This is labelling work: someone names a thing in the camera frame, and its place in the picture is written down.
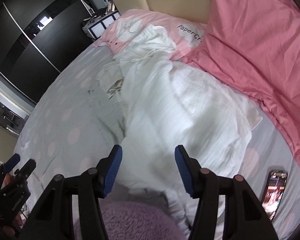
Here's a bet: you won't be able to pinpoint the white black nightstand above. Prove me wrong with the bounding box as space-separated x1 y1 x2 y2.
82 11 121 40

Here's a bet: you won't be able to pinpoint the white muslin garment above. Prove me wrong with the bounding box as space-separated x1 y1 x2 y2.
97 29 262 234

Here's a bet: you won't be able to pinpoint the wall thermostat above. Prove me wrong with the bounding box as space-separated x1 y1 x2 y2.
102 0 109 6

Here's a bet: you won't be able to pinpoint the purple fuzzy robe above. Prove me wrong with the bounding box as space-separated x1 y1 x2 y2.
101 202 186 239

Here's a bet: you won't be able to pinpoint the black glossy wardrobe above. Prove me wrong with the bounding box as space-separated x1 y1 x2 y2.
0 0 92 103

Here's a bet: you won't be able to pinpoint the grey dotted bed sheet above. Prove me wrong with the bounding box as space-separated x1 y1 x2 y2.
15 46 300 239

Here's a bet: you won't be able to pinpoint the pink duvet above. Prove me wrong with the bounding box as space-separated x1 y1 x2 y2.
183 0 300 166

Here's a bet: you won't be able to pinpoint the smartphone with lit screen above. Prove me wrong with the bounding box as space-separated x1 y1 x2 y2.
261 170 288 221

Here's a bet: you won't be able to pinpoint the pink cloud print pillow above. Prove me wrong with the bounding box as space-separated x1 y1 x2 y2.
93 9 207 61

